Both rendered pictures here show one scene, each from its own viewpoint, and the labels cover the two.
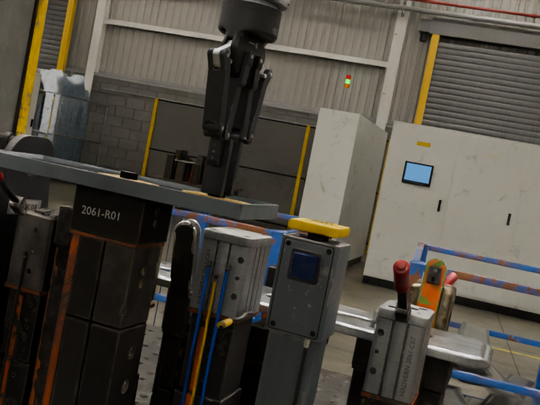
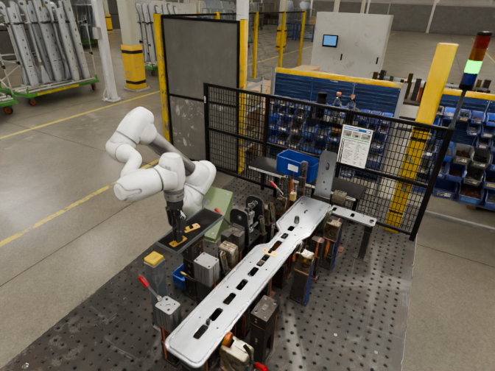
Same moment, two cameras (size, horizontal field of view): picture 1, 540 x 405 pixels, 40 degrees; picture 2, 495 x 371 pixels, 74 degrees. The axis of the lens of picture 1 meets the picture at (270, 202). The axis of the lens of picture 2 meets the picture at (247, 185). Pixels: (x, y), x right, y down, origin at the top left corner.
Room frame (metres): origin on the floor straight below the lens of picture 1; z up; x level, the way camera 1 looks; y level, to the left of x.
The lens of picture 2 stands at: (1.52, -1.06, 2.18)
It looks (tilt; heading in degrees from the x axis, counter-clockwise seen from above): 29 degrees down; 103
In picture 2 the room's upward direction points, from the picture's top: 2 degrees clockwise
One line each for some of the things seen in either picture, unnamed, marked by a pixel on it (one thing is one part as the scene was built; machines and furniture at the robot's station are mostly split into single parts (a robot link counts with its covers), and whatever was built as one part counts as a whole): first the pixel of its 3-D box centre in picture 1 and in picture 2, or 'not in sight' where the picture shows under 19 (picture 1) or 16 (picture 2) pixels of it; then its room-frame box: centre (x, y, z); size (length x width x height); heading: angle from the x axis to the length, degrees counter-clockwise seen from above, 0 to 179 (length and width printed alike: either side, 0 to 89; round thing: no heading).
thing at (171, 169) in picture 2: not in sight; (169, 171); (0.93, 0.06, 1.54); 0.13 x 0.11 x 0.16; 57
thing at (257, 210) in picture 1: (128, 183); (191, 228); (0.96, 0.18, 1.16); 0.37 x 0.14 x 0.02; 72
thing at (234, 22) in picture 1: (245, 42); (175, 207); (0.94, 0.07, 1.36); 0.08 x 0.07 x 0.09; 154
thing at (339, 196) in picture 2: not in sight; (335, 214); (1.70, 0.96, 0.88); 0.08 x 0.08 x 0.36; 72
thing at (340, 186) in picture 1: (345, 177); not in sight; (10.27, -0.95, 1.22); 2.40 x 0.54 x 2.45; 163
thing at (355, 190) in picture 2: not in sight; (303, 176); (1.44, 1.21, 1.01); 0.90 x 0.22 x 0.03; 162
